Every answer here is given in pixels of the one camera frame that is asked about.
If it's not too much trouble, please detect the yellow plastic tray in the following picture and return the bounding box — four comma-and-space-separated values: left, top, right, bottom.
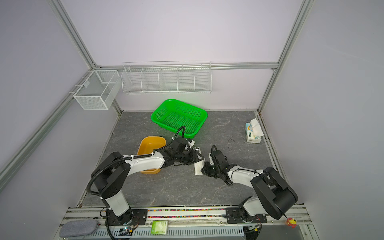
136, 136, 167, 175

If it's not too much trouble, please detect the green plastic basket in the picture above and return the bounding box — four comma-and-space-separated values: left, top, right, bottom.
151, 99, 208, 139

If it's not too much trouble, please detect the green card box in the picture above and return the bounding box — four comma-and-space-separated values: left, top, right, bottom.
151, 220, 169, 235

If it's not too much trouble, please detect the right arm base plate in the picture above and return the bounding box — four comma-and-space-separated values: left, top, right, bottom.
225, 207, 267, 224

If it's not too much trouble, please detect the white paper napkin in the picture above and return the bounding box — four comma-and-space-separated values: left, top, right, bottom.
193, 147, 205, 176

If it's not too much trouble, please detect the grey cloth pad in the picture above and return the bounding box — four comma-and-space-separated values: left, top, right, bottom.
59, 220, 99, 238

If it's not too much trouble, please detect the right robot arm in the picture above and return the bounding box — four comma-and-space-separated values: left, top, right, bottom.
201, 145, 299, 223

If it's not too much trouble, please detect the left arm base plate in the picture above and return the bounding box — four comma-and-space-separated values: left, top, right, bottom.
106, 209, 148, 226

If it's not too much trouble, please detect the white wire rack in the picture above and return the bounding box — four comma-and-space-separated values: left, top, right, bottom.
122, 61, 213, 94

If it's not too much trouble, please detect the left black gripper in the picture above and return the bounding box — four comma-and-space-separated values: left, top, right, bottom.
175, 149, 205, 166

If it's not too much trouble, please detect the white mesh box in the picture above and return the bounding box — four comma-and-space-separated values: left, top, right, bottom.
74, 70, 122, 111

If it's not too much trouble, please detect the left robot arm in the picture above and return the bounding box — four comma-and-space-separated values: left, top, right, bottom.
86, 126, 205, 225

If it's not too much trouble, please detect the tissue box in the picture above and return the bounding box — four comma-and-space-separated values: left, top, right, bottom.
245, 119, 264, 144

